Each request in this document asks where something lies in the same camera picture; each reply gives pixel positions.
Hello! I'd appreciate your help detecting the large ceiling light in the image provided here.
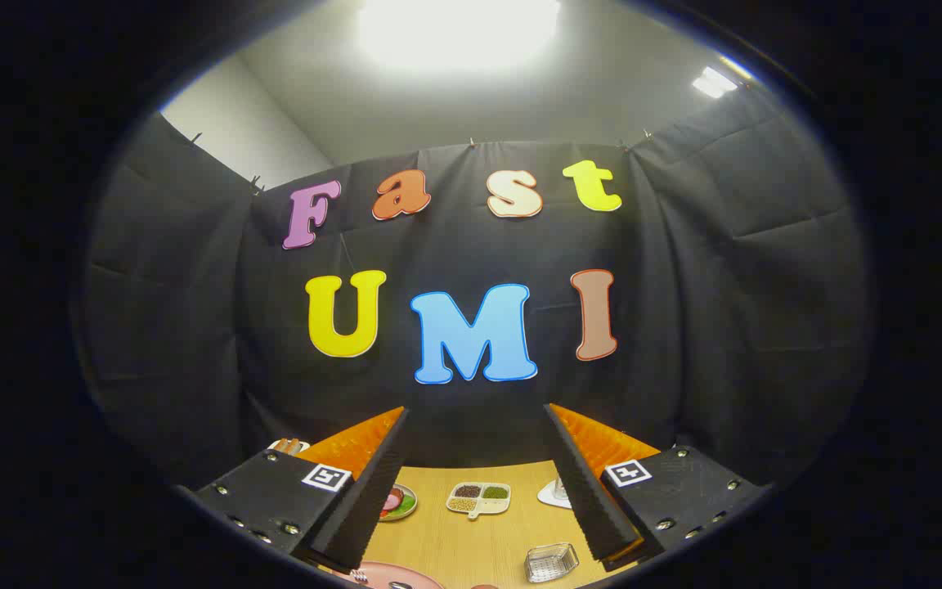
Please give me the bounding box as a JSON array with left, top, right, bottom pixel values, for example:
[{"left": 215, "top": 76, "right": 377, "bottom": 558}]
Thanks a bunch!
[{"left": 354, "top": 0, "right": 562, "bottom": 76}]

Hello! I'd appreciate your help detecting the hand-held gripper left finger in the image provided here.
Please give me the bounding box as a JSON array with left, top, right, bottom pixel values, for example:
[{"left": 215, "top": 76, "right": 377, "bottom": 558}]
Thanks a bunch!
[{"left": 173, "top": 406, "right": 410, "bottom": 573}]

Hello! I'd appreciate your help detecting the pink oval plate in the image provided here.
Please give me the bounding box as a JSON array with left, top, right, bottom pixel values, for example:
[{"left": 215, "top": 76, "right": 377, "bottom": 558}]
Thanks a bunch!
[{"left": 332, "top": 560, "right": 445, "bottom": 589}]

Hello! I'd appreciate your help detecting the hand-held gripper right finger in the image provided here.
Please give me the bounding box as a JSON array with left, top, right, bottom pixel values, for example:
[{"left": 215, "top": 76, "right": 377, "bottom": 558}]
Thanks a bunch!
[{"left": 543, "top": 402, "right": 772, "bottom": 572}]

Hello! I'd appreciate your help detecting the round plate of toy food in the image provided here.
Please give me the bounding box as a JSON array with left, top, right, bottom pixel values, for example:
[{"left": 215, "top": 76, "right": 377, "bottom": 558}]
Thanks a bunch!
[{"left": 379, "top": 484, "right": 419, "bottom": 522}]

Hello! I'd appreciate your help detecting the white square coaster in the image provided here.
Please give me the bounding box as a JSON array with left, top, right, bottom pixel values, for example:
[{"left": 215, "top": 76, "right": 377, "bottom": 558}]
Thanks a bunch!
[{"left": 537, "top": 479, "right": 574, "bottom": 510}]

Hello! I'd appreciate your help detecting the white divided dish with beans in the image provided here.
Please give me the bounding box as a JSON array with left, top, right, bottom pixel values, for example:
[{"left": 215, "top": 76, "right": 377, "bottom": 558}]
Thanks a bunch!
[{"left": 446, "top": 482, "right": 512, "bottom": 520}]

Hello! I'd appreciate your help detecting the small ceiling light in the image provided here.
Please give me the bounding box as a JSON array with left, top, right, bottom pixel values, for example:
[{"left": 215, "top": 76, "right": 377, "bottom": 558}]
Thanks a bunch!
[{"left": 691, "top": 66, "right": 739, "bottom": 100}]

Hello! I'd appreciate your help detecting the metal wire basket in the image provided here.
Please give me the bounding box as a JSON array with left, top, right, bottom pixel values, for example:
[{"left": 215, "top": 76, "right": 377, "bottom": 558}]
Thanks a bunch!
[{"left": 524, "top": 542, "right": 580, "bottom": 583}]

